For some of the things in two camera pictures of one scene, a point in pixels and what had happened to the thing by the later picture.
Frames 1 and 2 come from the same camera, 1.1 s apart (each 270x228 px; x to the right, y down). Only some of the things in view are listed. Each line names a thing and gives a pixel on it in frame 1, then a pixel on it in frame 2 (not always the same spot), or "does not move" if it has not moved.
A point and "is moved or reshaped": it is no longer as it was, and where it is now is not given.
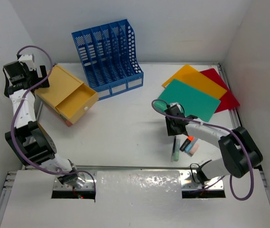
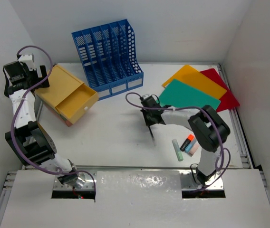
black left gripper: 34,72 does not move
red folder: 228,101 does not move
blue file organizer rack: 109,52 does not move
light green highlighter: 177,152 is moved or reshaped
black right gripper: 170,131 -> 149,122
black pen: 174,147 -> 152,135
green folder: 194,102 does not move
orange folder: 190,75 does not move
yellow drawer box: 71,97 does not move
